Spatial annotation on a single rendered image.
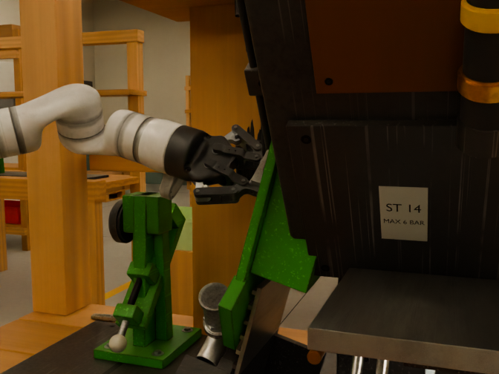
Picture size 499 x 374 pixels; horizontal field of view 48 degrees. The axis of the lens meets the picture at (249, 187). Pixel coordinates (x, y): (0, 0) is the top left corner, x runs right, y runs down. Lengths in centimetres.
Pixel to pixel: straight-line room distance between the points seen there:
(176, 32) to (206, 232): 1104
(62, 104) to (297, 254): 41
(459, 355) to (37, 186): 100
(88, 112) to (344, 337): 54
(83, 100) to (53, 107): 4
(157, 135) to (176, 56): 1120
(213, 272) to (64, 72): 52
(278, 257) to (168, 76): 1143
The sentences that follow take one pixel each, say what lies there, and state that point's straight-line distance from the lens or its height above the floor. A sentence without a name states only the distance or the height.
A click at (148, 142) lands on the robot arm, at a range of 79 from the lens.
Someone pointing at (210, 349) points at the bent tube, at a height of 100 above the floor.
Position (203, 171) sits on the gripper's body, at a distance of 77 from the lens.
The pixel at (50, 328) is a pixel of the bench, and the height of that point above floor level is 88.
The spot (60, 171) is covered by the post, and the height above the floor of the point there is 119.
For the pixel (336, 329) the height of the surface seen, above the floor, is 113.
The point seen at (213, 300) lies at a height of 108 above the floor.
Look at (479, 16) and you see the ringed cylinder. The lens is 42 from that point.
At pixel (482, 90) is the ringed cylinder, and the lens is 44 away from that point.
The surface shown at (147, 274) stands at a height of 104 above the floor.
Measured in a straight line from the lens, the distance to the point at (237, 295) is 65.
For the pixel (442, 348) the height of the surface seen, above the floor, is 113.
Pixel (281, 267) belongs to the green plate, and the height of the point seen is 113.
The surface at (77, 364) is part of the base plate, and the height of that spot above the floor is 90.
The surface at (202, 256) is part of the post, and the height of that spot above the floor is 104.
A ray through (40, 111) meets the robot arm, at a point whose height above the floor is 131.
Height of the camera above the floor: 129
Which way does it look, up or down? 6 degrees down
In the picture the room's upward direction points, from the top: straight up
